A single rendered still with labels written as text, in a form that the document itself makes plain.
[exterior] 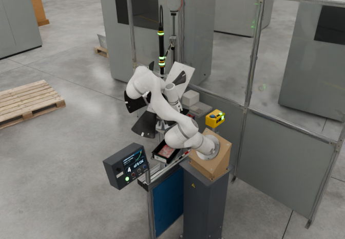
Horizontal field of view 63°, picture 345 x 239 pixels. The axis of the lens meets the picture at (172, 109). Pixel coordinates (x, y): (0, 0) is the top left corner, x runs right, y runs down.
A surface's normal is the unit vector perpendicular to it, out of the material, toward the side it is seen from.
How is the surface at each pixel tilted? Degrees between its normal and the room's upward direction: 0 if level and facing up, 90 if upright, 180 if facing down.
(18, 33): 90
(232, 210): 0
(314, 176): 90
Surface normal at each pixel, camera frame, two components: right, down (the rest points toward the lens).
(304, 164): -0.69, 0.39
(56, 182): -0.01, -0.85
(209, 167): -0.55, -0.37
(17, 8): 0.83, 0.29
